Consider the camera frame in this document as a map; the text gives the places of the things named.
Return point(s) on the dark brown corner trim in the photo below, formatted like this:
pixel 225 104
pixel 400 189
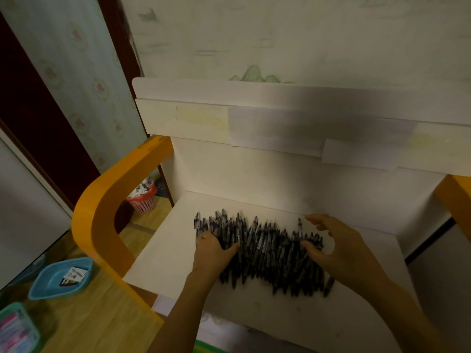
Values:
pixel 117 33

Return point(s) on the pile of black pens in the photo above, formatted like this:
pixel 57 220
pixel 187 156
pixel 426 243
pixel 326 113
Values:
pixel 268 253

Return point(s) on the person's left forearm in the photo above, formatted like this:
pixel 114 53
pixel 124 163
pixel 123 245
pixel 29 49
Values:
pixel 176 319

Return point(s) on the red plastic basket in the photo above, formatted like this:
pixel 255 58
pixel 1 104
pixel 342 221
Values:
pixel 143 204

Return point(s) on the dark brown door frame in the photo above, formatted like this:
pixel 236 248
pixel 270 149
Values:
pixel 36 124

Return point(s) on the crumpled white paper trash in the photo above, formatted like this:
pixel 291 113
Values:
pixel 138 191

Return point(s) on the person's left hand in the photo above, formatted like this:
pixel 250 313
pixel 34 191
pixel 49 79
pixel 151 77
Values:
pixel 211 257

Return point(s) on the person's right hand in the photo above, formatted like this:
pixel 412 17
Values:
pixel 349 261

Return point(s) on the large white paper sheet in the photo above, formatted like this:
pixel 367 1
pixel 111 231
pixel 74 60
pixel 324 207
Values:
pixel 276 128

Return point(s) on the blue plastic basin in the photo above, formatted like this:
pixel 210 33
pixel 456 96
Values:
pixel 44 286

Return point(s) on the teal container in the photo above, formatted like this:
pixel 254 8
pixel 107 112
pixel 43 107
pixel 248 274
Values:
pixel 14 334

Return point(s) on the black and white packet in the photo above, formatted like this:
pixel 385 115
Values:
pixel 73 275

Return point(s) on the bright green object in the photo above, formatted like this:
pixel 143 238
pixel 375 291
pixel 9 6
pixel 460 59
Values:
pixel 206 347

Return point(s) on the black gel pen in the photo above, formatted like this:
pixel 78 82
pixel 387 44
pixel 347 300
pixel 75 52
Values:
pixel 328 286

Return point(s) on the white door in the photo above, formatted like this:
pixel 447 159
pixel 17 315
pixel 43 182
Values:
pixel 25 216

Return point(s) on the blue bag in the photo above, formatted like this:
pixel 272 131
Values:
pixel 160 187

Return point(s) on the small white paper strip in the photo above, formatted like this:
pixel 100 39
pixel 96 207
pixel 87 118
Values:
pixel 360 154

